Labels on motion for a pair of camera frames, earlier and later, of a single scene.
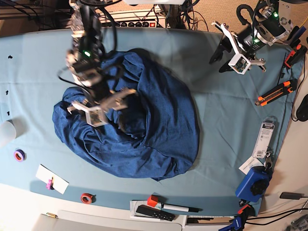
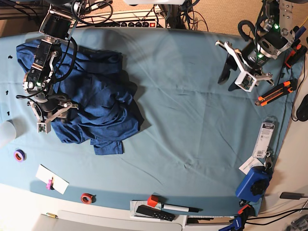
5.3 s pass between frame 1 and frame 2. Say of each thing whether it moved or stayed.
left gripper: moved
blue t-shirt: moved
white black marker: stayed
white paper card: stayed
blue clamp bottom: stayed
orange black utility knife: stayed
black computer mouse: stayed
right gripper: moved
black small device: stayed
